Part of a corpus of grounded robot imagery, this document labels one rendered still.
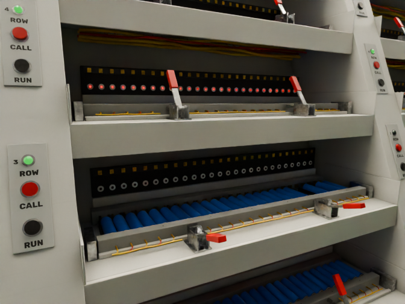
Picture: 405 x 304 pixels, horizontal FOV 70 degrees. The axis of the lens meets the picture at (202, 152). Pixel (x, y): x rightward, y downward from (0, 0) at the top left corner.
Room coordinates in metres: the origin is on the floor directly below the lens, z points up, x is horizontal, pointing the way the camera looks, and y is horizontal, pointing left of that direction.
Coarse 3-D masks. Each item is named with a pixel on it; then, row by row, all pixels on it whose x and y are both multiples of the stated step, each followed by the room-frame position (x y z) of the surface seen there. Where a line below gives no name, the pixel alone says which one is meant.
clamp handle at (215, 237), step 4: (196, 228) 0.43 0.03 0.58; (200, 228) 0.43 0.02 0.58; (196, 232) 0.43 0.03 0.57; (200, 232) 0.44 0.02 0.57; (200, 236) 0.42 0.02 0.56; (204, 236) 0.41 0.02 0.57; (208, 236) 0.40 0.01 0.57; (212, 236) 0.38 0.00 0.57; (216, 236) 0.37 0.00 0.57; (220, 236) 0.37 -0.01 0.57; (224, 236) 0.38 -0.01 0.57; (208, 240) 0.40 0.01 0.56; (212, 240) 0.39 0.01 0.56; (216, 240) 0.38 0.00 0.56; (220, 240) 0.37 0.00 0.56; (224, 240) 0.37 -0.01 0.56
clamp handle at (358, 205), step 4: (328, 200) 0.55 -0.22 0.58; (328, 204) 0.55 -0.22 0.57; (340, 204) 0.54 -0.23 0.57; (344, 204) 0.52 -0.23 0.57; (348, 204) 0.51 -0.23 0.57; (352, 204) 0.50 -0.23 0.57; (356, 204) 0.50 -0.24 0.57; (360, 204) 0.49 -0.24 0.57; (364, 204) 0.49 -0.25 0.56; (344, 208) 0.52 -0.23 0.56; (348, 208) 0.51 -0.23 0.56; (352, 208) 0.50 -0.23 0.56; (356, 208) 0.50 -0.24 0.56; (360, 208) 0.49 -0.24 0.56
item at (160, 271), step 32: (160, 192) 0.57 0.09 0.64; (384, 192) 0.64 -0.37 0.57; (96, 224) 0.51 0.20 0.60; (256, 224) 0.52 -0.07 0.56; (288, 224) 0.52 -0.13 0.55; (320, 224) 0.52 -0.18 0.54; (352, 224) 0.57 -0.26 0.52; (384, 224) 0.62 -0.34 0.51; (96, 256) 0.40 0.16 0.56; (128, 256) 0.41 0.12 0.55; (160, 256) 0.42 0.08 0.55; (192, 256) 0.42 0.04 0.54; (224, 256) 0.44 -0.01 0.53; (256, 256) 0.47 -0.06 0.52; (288, 256) 0.51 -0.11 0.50; (96, 288) 0.36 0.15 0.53; (128, 288) 0.38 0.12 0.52; (160, 288) 0.41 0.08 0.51
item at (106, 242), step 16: (336, 192) 0.62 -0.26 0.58; (352, 192) 0.63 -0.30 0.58; (256, 208) 0.53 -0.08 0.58; (272, 208) 0.54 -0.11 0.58; (288, 208) 0.56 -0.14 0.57; (304, 208) 0.57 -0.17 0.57; (160, 224) 0.46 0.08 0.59; (176, 224) 0.46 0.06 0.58; (208, 224) 0.48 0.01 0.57; (224, 224) 0.50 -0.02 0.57; (96, 240) 0.41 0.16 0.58; (112, 240) 0.41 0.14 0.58; (128, 240) 0.42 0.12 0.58; (144, 240) 0.43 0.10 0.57; (160, 240) 0.44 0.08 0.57; (176, 240) 0.44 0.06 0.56
